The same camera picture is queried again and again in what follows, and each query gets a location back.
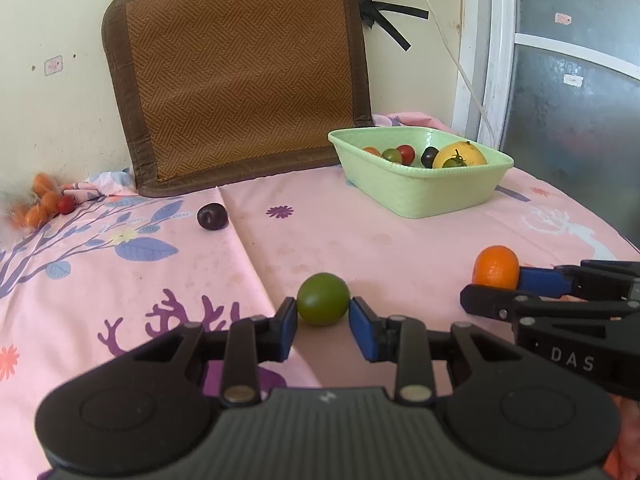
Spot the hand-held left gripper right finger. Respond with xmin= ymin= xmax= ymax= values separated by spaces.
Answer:
xmin=348 ymin=296 xmax=526 ymax=407

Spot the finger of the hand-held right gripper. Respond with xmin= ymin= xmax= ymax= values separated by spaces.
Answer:
xmin=517 ymin=260 xmax=640 ymax=300
xmin=460 ymin=284 xmax=640 ymax=333

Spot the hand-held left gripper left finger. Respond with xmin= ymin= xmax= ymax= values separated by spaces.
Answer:
xmin=120 ymin=296 xmax=300 ymax=407

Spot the small orange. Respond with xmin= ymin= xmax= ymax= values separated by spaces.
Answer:
xmin=472 ymin=245 xmax=521 ymax=290

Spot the light green plastic basin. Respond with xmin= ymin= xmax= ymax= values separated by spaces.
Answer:
xmin=327 ymin=126 xmax=515 ymax=219

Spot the large yellow pomelo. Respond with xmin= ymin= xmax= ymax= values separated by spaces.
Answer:
xmin=432 ymin=141 xmax=487 ymax=169

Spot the person's right forearm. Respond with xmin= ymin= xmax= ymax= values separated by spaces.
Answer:
xmin=605 ymin=394 xmax=640 ymax=480

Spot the pink printed bedsheet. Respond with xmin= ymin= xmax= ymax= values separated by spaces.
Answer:
xmin=0 ymin=112 xmax=640 ymax=480

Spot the white-framed glass door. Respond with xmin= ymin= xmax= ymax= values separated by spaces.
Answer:
xmin=450 ymin=0 xmax=640 ymax=251

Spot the brown woven seat cushion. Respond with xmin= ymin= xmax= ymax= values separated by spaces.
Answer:
xmin=101 ymin=0 xmax=376 ymax=198

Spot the black ribbon tie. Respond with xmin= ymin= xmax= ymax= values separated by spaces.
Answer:
xmin=357 ymin=0 xmax=430 ymax=52

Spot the clear plastic bag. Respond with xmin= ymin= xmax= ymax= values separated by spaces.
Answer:
xmin=0 ymin=172 xmax=36 ymax=233

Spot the white cable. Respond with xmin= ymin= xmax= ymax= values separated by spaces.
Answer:
xmin=402 ymin=0 xmax=496 ymax=148

